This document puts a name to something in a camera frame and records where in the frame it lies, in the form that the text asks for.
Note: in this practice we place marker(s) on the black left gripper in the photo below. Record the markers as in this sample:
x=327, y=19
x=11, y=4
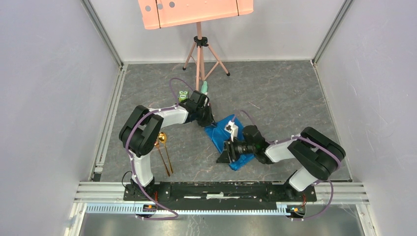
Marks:
x=210, y=119

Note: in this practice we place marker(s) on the gold fork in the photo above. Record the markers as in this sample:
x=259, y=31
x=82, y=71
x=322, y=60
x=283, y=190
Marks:
x=157, y=145

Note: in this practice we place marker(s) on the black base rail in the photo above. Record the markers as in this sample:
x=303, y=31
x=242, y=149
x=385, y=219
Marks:
x=230, y=195

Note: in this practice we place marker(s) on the blue cloth napkin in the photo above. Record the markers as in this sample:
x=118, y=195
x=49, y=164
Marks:
x=218, y=135

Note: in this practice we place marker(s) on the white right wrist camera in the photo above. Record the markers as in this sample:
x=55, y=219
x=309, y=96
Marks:
x=232, y=129

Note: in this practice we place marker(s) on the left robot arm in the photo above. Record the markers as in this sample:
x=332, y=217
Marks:
x=142, y=128

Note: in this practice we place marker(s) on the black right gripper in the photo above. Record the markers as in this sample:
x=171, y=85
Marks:
x=228, y=153

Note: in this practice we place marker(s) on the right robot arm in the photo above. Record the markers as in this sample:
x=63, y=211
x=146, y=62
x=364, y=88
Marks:
x=318, y=155

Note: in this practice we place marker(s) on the pink music stand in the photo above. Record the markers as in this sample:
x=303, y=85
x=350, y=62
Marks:
x=158, y=14

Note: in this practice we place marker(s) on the green owl toy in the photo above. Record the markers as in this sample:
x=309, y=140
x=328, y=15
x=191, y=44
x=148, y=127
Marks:
x=182, y=96

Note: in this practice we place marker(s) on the mint green flashlight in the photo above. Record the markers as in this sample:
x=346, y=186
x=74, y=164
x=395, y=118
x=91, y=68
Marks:
x=204, y=88

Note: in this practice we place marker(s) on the gold spoon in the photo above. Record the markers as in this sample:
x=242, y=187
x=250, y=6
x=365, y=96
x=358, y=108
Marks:
x=163, y=139

